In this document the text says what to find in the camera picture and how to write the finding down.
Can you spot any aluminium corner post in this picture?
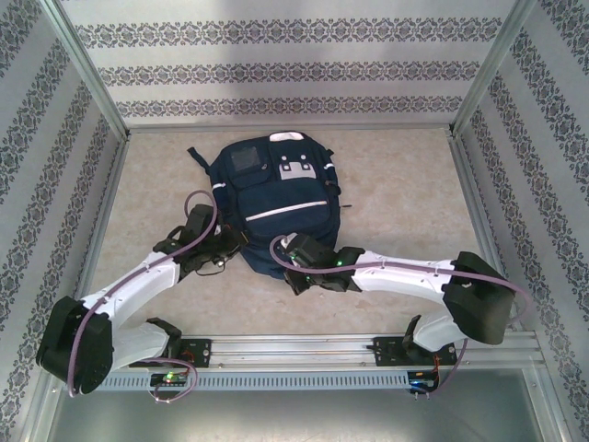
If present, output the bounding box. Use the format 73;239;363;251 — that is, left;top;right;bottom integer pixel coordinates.
39;0;132;139
449;0;538;138

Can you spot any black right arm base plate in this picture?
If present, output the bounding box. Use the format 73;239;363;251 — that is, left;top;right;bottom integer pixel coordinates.
373;334;457;367

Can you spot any navy blue school backpack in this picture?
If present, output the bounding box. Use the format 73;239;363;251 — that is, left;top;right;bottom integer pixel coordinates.
187;131;353;280

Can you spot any grey slotted cable duct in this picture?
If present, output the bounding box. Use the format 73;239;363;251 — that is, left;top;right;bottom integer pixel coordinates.
62;371;410;391

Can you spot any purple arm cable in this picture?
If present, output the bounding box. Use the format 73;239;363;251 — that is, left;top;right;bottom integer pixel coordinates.
269;235;530;397
67;190;220;405

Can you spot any aluminium left side rail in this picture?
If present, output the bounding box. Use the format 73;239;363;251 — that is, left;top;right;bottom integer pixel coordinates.
62;133;133;337

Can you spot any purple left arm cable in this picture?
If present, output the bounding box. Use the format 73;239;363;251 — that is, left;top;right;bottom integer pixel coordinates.
67;190;220;405

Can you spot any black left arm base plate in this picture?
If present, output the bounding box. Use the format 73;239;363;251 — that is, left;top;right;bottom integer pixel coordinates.
128;338;213;368

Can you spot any aluminium left corner post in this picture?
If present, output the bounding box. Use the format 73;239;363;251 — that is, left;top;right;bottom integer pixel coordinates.
39;0;132;139

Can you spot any thin aluminium wall rail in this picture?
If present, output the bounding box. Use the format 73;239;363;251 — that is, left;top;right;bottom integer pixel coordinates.
126;122;455;135

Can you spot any grey sheet metal panel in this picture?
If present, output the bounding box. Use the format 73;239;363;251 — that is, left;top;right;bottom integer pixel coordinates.
27;367;567;442

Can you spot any aluminium right corner post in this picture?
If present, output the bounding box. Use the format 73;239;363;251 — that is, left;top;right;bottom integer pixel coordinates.
449;0;538;138

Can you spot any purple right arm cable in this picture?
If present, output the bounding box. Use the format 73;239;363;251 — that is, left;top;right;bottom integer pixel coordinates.
269;235;530;397

